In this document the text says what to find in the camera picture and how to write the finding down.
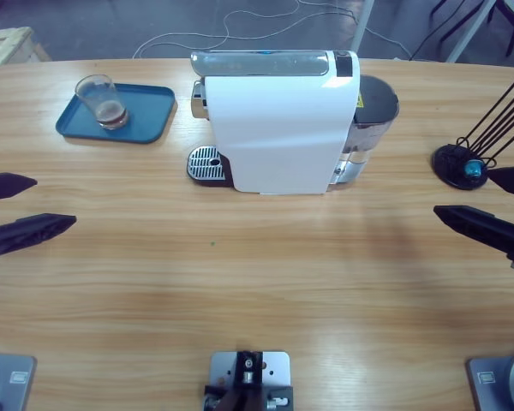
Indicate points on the brown coffee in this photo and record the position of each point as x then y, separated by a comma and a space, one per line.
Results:
111, 115

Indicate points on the clear drinking glass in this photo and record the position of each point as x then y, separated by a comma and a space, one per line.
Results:
96, 92

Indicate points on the white capsule coffee machine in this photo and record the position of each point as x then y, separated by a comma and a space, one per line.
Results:
274, 128

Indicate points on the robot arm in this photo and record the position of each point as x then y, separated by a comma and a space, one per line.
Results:
8, 381
497, 381

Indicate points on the blue coffee capsule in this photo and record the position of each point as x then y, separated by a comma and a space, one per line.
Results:
473, 168

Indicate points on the teal plastic tray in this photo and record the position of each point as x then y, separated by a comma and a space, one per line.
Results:
145, 115

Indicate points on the wooden crate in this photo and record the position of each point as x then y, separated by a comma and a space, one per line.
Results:
8, 45

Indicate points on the white metal table frame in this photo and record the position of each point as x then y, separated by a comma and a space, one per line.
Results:
470, 32

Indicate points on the white metal frame post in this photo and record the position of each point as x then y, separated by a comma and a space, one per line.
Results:
362, 25

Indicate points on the grey camera mount plate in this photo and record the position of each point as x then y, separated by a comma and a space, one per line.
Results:
250, 372

